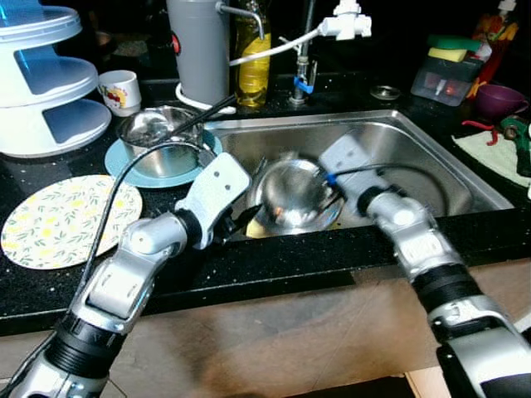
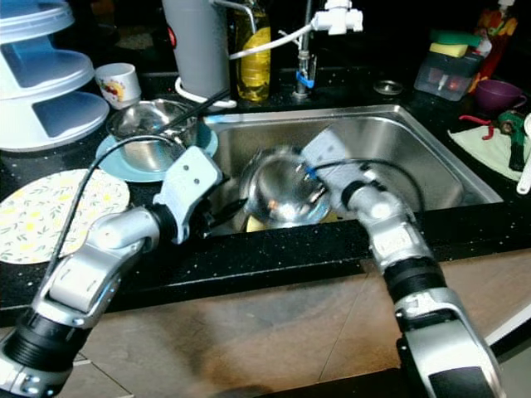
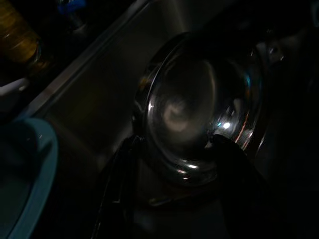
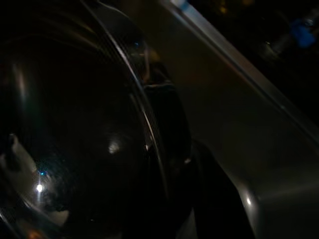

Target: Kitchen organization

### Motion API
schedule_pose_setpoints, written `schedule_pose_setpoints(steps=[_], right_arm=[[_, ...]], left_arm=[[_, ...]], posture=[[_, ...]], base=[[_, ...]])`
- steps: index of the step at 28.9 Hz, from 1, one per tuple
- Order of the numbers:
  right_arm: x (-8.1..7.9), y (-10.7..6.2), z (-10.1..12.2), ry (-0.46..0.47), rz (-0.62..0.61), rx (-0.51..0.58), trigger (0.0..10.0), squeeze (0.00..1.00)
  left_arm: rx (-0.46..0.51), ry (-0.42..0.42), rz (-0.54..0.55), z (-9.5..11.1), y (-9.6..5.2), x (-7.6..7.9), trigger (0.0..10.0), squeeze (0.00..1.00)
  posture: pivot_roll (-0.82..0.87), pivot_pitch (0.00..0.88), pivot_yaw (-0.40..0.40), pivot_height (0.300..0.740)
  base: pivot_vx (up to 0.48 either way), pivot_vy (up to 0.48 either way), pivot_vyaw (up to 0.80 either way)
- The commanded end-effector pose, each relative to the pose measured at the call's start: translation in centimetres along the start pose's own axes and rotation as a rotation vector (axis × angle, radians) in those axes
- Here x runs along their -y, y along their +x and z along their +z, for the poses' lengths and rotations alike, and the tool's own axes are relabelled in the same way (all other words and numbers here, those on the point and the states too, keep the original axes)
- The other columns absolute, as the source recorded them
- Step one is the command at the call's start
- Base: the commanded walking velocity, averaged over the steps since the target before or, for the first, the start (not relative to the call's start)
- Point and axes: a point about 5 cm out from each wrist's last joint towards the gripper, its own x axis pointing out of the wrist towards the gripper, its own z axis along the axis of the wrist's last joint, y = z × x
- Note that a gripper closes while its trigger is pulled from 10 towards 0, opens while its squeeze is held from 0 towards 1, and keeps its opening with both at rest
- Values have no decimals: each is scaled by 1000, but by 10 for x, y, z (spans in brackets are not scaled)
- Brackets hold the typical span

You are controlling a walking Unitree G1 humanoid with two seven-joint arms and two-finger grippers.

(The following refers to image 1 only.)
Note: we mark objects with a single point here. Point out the white faucet diverter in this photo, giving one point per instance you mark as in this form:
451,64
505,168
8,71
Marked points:
347,23

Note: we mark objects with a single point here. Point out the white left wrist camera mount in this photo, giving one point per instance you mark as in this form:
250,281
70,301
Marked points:
211,186

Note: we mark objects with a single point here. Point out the small steel pot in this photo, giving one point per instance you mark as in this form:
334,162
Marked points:
162,162

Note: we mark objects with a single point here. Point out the white blue tiered rack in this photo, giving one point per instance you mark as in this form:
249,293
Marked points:
41,83

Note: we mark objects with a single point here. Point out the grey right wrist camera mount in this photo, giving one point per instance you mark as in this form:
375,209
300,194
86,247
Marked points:
353,162

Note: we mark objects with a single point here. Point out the grey cylindrical water filter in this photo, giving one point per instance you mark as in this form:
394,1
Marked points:
197,50

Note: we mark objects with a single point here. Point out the green red kitchen scissors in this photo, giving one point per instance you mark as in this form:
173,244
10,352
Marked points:
516,137

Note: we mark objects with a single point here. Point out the stainless steel sink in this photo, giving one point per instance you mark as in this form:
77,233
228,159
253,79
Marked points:
274,137

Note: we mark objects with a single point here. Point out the clear plastic sponge holder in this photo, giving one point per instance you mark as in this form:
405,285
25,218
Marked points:
444,83

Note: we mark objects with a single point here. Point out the green yellow sponge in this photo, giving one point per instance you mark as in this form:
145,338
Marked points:
452,48

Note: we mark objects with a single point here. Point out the shiny steel bowl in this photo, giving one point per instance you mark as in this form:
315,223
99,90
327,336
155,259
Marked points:
290,195

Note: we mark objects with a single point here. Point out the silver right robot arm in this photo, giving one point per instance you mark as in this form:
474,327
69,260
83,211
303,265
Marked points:
440,274

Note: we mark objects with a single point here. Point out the floral lemon print plate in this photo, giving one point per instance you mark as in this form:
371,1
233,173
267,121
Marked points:
62,224

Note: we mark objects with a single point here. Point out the yellow oil bottle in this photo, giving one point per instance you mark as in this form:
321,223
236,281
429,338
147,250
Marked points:
253,70

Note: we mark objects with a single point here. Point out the light blue plate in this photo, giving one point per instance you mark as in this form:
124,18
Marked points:
116,166

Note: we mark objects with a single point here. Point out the purple cup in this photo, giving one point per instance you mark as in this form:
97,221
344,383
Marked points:
496,101

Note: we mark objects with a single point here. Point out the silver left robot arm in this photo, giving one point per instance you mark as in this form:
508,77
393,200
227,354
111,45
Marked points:
116,286

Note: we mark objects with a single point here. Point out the white printed mug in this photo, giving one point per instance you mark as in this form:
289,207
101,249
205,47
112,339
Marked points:
120,91

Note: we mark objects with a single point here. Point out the pale green dish cloth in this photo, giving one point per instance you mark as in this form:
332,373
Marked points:
485,157

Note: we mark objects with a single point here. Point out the brown cabinet front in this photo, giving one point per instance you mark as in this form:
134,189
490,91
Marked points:
290,332

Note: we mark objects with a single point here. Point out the white panel edge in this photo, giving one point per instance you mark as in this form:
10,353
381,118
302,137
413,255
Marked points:
523,319

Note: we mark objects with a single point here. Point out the small round metal cap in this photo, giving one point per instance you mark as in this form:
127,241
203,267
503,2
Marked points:
386,93

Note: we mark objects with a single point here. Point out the red dish soap bottle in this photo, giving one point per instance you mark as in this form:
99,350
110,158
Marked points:
496,33

